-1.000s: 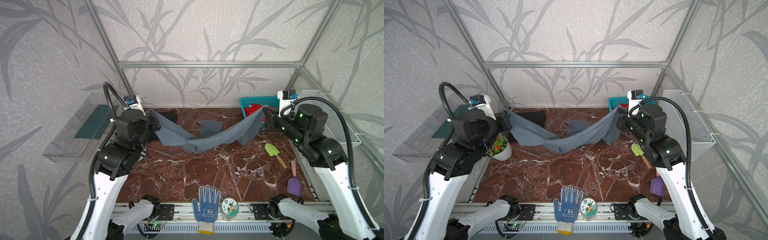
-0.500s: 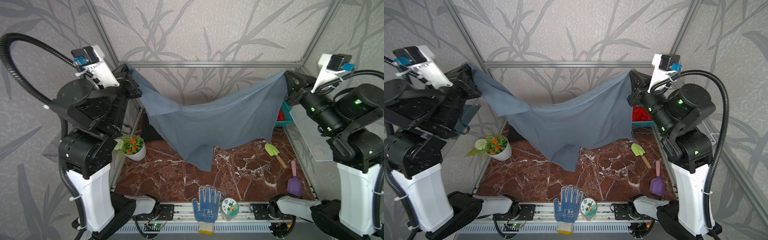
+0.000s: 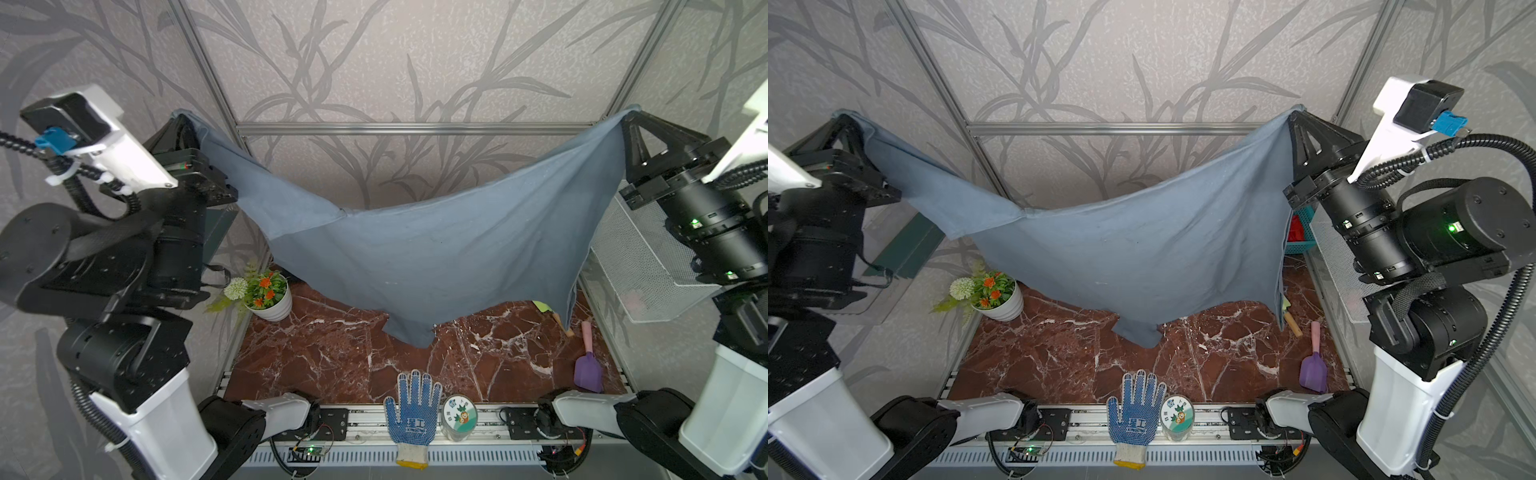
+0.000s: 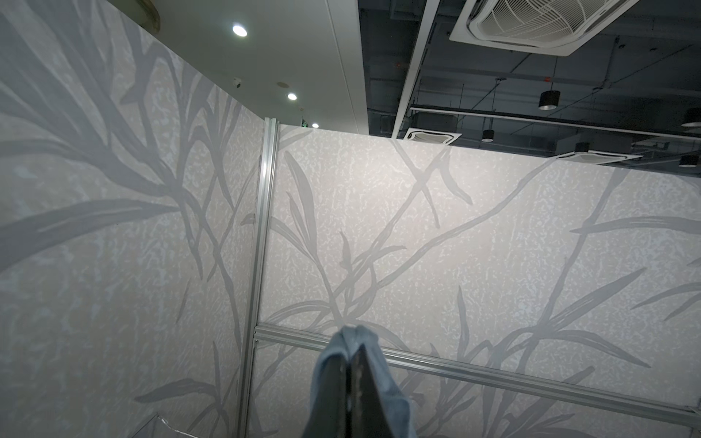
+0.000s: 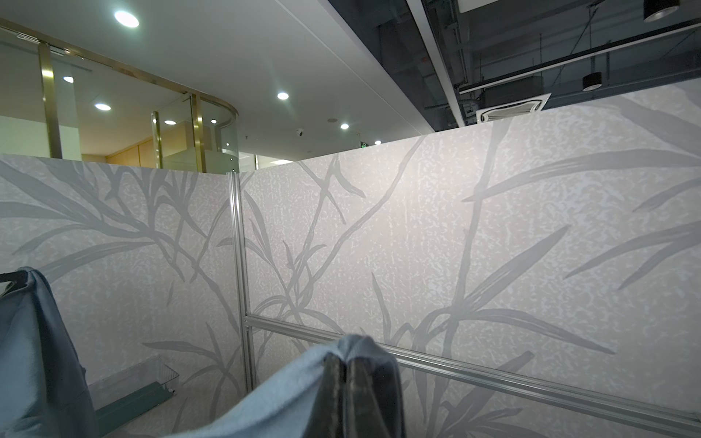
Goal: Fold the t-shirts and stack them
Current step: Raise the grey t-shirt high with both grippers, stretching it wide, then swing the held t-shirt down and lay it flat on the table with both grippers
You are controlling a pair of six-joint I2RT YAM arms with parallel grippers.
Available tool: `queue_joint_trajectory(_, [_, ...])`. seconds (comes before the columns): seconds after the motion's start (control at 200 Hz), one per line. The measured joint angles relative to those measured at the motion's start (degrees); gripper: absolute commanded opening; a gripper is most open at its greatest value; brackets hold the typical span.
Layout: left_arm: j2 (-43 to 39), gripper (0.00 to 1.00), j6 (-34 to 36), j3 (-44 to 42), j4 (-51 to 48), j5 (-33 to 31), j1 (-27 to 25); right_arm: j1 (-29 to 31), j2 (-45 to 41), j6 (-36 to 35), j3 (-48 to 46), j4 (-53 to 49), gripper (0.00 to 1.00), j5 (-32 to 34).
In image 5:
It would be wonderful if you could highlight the grey t shirt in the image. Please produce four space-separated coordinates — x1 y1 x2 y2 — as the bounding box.
1 268 405 437

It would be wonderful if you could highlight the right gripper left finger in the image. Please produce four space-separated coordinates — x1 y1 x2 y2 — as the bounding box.
303 354 346 438

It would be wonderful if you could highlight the clear plastic wall shelf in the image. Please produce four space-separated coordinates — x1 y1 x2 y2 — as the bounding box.
89 355 180 437

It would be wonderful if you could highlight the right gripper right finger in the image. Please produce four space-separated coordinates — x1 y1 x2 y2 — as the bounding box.
347 360 390 438

